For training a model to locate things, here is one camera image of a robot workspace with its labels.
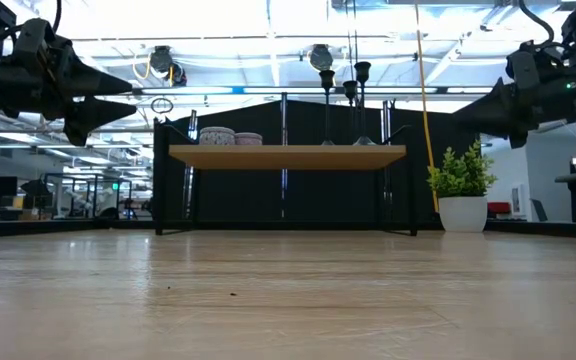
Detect wooden shelf with black frame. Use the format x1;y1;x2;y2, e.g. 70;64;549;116
152;117;419;237

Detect round grey ceiling lamp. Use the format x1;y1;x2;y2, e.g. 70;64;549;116
308;43;335;73

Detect purple candle jar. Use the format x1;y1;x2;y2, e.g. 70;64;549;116
234;131;264;147

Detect black cable ring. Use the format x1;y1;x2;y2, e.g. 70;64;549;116
149;96;175;115

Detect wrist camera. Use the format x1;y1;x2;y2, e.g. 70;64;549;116
508;48;541;92
13;18;50;57

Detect black distant rig frame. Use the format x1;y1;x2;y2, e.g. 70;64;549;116
42;171;135;219

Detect black lamp shade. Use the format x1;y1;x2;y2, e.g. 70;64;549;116
19;178;55;199

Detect white framed board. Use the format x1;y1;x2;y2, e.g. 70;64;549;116
509;183;525;218

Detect yellow hanging cable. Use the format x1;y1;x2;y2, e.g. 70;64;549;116
413;0;442;214

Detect black backdrop panel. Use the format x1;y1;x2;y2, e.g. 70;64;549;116
160;99;482;224

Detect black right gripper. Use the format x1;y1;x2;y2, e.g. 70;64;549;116
451;74;554;150

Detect long ceiling light strip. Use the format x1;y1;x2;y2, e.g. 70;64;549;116
132;85;494;97

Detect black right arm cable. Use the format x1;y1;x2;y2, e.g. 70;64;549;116
516;0;558;46

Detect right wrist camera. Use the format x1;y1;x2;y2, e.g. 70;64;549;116
508;48;541;92

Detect green plant in white pot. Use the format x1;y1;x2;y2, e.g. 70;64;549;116
426;141;499;234

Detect red sofa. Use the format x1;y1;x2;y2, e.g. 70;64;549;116
486;200;513;218

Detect white dotted candle jar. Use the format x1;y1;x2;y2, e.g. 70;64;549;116
198;126;237;147

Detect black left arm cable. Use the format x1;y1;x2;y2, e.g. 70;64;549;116
51;0;65;35

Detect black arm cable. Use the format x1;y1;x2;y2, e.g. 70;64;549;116
51;0;65;35
516;0;558;46

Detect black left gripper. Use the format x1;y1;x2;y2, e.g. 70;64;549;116
22;37;137;147

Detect black aluminium rig frame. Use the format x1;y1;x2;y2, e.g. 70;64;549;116
0;217;576;240

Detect black ceiling-hung device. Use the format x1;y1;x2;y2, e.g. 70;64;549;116
148;45;188;88

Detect black hanging cable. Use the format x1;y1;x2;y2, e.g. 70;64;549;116
342;0;360;64

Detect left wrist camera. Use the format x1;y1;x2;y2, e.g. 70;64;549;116
13;18;50;57

